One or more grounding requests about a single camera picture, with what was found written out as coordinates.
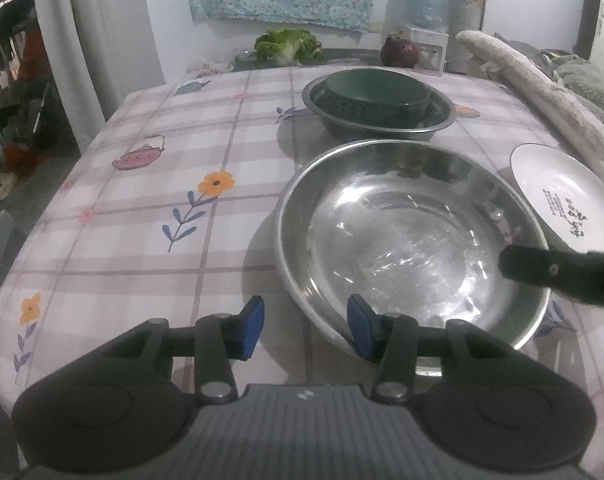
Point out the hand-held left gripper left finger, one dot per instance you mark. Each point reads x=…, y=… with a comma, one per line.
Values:
x=252, y=330

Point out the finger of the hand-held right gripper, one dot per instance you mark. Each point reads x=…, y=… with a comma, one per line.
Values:
x=556, y=270

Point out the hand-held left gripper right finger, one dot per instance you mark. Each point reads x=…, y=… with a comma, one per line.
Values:
x=362, y=330

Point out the white printed plate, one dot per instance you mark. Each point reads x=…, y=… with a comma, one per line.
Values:
x=546, y=180

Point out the large steel basin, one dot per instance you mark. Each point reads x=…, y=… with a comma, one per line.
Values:
x=391, y=240

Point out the small steel bowl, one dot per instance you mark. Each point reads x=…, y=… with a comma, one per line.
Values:
x=342, y=122

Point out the green ceramic bowl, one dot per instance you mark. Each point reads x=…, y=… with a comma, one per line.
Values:
x=376, y=90

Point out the floral patterned tablecloth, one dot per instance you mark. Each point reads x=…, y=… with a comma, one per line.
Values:
x=182, y=160

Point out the green fuzzy blanket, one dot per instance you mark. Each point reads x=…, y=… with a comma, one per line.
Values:
x=591, y=85

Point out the white water dispenser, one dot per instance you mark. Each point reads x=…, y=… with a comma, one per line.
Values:
x=429, y=47

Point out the purple cabbage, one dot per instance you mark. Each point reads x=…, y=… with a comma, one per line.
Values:
x=399, y=50

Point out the green lettuce head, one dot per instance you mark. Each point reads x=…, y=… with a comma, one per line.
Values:
x=287, y=42

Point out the metal clothes rack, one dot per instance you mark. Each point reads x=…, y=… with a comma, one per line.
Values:
x=17, y=100

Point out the white curtain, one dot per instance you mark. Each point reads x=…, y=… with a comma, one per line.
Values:
x=97, y=35

